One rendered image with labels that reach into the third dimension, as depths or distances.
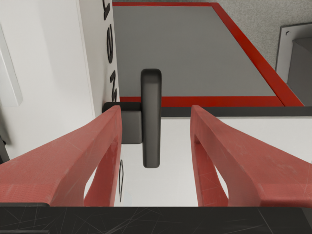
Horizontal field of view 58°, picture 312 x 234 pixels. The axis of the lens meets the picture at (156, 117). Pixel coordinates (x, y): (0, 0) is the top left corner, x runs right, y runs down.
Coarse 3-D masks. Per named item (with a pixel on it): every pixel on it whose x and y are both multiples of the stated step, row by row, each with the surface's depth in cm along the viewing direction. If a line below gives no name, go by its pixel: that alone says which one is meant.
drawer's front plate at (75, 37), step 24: (48, 0) 12; (72, 0) 12; (96, 0) 16; (48, 24) 12; (72, 24) 12; (96, 24) 15; (48, 48) 13; (72, 48) 13; (96, 48) 15; (72, 72) 13; (96, 72) 15; (72, 96) 14; (96, 96) 15; (72, 120) 15; (96, 168) 17
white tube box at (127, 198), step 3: (126, 192) 43; (126, 195) 43; (129, 195) 43; (126, 198) 42; (129, 198) 43; (123, 201) 41; (126, 201) 42; (129, 201) 43; (123, 204) 41; (126, 204) 41; (129, 204) 42
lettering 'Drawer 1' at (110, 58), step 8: (104, 8) 18; (104, 16) 18; (112, 40) 22; (112, 48) 22; (112, 56) 22; (112, 80) 21; (112, 96) 21; (120, 168) 27; (120, 192) 27; (120, 200) 27
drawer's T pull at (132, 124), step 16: (144, 80) 16; (160, 80) 16; (144, 96) 16; (160, 96) 16; (128, 112) 17; (144, 112) 17; (160, 112) 17; (128, 128) 18; (144, 128) 17; (160, 128) 18; (144, 144) 18; (160, 144) 19; (144, 160) 19
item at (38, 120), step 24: (0, 0) 20; (24, 0) 20; (0, 24) 21; (24, 24) 21; (24, 48) 22; (24, 72) 23; (48, 72) 23; (24, 96) 25; (48, 96) 25; (0, 120) 26; (24, 120) 26; (48, 120) 26; (24, 144) 28
